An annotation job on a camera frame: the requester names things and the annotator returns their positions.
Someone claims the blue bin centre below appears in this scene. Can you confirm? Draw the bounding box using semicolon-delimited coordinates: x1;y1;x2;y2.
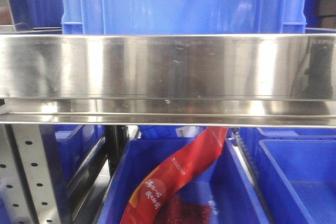
98;138;269;223

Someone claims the blue bin below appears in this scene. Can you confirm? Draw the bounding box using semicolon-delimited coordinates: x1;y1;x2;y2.
256;127;335;223
98;138;269;223
55;124;104;181

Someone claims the blue bin left below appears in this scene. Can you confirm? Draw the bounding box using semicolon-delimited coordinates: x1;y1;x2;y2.
55;124;104;181

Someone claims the dark red textured block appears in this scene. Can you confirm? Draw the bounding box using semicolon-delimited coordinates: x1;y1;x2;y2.
153;195;211;224

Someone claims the blue bin right below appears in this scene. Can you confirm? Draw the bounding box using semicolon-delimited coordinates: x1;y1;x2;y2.
256;127;335;223

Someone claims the red printed package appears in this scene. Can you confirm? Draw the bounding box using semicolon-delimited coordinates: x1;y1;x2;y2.
120;126;229;223

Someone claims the large blue crate on shelf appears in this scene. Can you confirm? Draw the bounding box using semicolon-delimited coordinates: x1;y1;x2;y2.
62;0;306;35

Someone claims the perforated steel upright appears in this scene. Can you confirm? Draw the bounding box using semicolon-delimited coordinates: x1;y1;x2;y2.
1;124;73;223

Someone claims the dark blue crate upper left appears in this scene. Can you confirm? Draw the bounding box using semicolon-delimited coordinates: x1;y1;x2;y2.
1;0;64;31

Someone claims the stainless steel shelf rail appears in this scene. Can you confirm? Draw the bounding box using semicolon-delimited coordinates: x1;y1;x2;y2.
1;34;335;128

